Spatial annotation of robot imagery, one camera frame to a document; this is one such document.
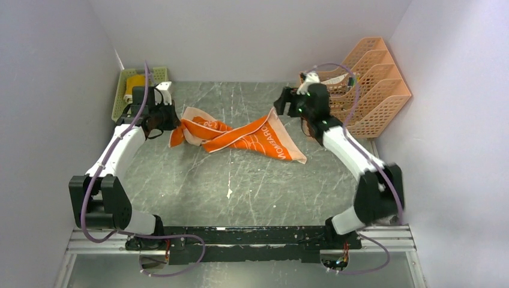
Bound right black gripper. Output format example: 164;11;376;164
274;87;314;122

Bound orange and cream towel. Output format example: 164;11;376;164
169;107;307;164

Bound brown yellow bear towel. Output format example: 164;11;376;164
123;74;146;104

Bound orange plastic file organizer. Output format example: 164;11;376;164
317;37;411;139

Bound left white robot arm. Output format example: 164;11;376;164
68;82;180;250

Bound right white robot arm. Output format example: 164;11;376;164
274;83;405;248

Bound green plastic basket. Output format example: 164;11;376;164
111;67;169;122

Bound white paper in organizer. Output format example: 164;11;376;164
322;74;349;89

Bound coloured pens in organizer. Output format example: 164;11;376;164
347;76;358;89

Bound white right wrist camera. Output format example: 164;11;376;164
296;70;321;95

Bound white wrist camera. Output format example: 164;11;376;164
296;70;321;95
154;81;173;106

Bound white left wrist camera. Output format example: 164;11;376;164
154;81;173;106

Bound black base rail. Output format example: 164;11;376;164
125;226;361;265

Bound aluminium frame rail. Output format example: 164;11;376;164
66;226;416;255

